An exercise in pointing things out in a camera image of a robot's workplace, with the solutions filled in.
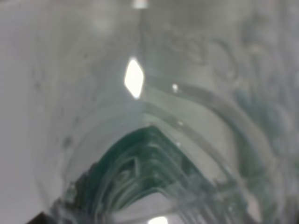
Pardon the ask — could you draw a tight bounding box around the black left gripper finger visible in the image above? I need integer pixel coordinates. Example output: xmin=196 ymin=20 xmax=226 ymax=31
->
xmin=26 ymin=212 xmax=54 ymax=224

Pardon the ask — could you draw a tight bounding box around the clear plastic bottle green label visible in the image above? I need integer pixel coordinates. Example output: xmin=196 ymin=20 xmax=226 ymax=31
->
xmin=31 ymin=0 xmax=299 ymax=224

